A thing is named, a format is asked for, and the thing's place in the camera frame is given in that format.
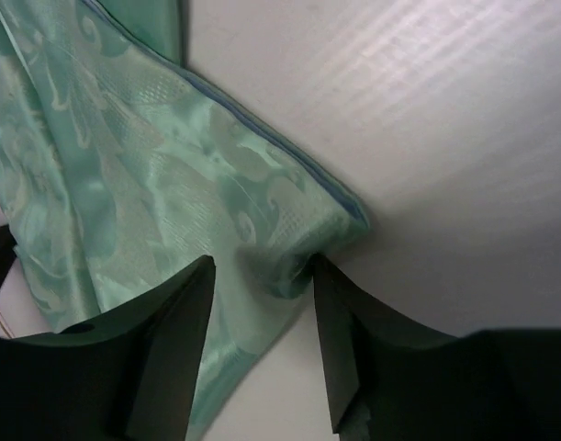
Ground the green satin cloth napkin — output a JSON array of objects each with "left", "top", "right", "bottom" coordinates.
[{"left": 0, "top": 1, "right": 369, "bottom": 440}]

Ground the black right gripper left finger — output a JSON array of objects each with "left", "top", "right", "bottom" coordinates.
[{"left": 0, "top": 255, "right": 215, "bottom": 440}]

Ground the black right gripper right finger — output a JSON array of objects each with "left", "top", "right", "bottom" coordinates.
[{"left": 309, "top": 254, "right": 561, "bottom": 440}]

